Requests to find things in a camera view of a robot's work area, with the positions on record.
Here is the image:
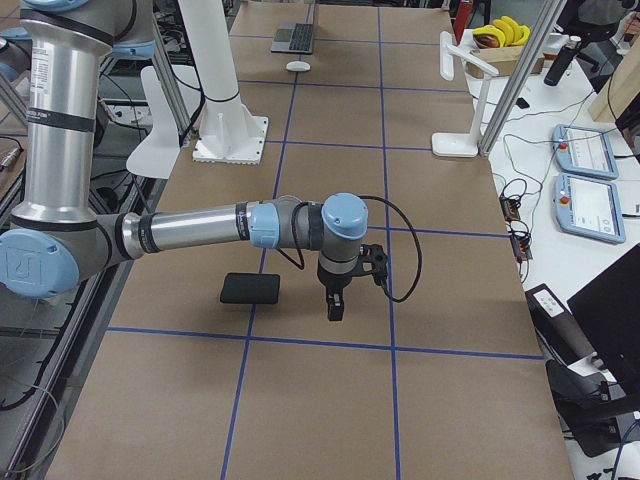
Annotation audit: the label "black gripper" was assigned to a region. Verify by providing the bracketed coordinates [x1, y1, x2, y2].
[317, 272, 350, 321]

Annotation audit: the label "aluminium frame post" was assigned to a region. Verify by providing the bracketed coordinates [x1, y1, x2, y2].
[478, 0, 566, 157]

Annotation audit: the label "lower teach pendant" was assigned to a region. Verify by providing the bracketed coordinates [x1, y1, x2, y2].
[553, 173, 626, 244]

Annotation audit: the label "white desk lamp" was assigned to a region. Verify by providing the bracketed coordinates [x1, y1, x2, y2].
[431, 30, 499, 159]

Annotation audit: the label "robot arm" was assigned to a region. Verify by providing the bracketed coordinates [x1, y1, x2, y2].
[1, 1, 373, 321]

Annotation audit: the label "black bottle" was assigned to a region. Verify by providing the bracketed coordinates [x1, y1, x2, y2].
[544, 36, 581, 86]

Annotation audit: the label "teach pendant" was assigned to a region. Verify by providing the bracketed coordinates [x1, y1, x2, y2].
[553, 173, 626, 244]
[551, 124, 619, 180]

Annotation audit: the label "yellow bananas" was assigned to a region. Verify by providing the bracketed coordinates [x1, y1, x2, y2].
[472, 16, 531, 49]

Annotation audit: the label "upper teach pendant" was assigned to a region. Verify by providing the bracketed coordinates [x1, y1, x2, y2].
[551, 124, 619, 180]

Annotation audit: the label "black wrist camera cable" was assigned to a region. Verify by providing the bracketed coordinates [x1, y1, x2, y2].
[359, 195, 425, 304]

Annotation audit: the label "black mouse pad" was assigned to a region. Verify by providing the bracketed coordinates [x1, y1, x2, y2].
[219, 272, 280, 305]

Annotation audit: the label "black monitor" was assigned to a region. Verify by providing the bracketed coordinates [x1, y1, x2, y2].
[568, 246, 639, 394]

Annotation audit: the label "white computer mouse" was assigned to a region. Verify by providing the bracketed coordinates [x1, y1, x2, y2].
[286, 60, 311, 73]

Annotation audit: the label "grey laptop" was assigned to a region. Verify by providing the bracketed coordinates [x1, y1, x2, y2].
[270, 23, 315, 55]

